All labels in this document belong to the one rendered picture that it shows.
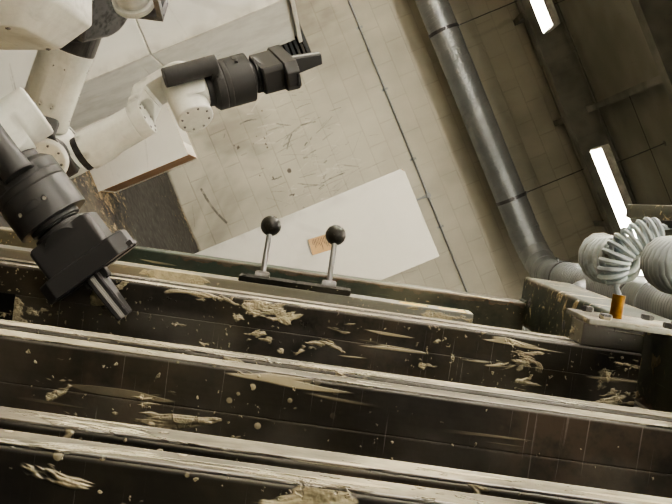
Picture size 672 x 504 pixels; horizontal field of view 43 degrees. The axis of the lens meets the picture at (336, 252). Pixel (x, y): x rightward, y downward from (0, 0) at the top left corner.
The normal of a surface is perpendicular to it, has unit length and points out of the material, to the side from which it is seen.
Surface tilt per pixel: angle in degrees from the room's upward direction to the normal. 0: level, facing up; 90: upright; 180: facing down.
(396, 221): 90
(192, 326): 90
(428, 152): 90
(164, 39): 90
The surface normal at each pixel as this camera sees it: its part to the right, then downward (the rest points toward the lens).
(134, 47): 0.00, 0.04
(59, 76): 0.14, 0.37
